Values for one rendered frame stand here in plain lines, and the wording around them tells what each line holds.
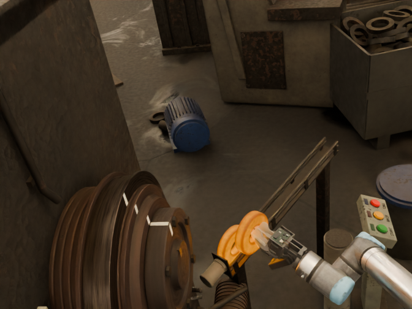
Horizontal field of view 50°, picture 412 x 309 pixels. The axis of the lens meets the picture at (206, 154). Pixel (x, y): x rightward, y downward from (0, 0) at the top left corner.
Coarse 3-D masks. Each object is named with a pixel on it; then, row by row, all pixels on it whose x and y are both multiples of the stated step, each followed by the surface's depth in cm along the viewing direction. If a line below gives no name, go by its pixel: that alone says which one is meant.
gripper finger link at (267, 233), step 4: (260, 224) 150; (264, 224) 149; (260, 228) 151; (264, 228) 150; (268, 228) 148; (264, 232) 150; (268, 232) 150; (272, 232) 148; (264, 236) 151; (268, 236) 149
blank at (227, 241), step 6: (234, 228) 163; (228, 234) 161; (234, 234) 161; (222, 240) 160; (228, 240) 159; (234, 240) 162; (222, 246) 160; (228, 246) 160; (234, 246) 169; (222, 252) 160; (228, 252) 162; (234, 252) 167; (228, 258) 163; (234, 258) 166
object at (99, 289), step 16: (128, 176) 108; (144, 176) 111; (112, 192) 99; (128, 192) 100; (96, 208) 96; (112, 208) 95; (96, 224) 93; (112, 224) 91; (96, 240) 91; (112, 240) 90; (96, 256) 90; (112, 256) 89; (96, 272) 89; (112, 272) 89; (96, 288) 89; (112, 288) 88; (96, 304) 89; (112, 304) 88
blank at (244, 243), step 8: (248, 216) 149; (256, 216) 150; (264, 216) 154; (240, 224) 148; (248, 224) 147; (256, 224) 151; (240, 232) 147; (248, 232) 148; (240, 240) 147; (248, 240) 150; (240, 248) 149; (248, 248) 151; (256, 248) 156
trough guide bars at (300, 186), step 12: (336, 144) 199; (312, 156) 199; (324, 156) 195; (300, 168) 195; (288, 180) 189; (276, 192) 185; (264, 204) 181; (288, 204) 182; (276, 216) 177; (240, 252) 165
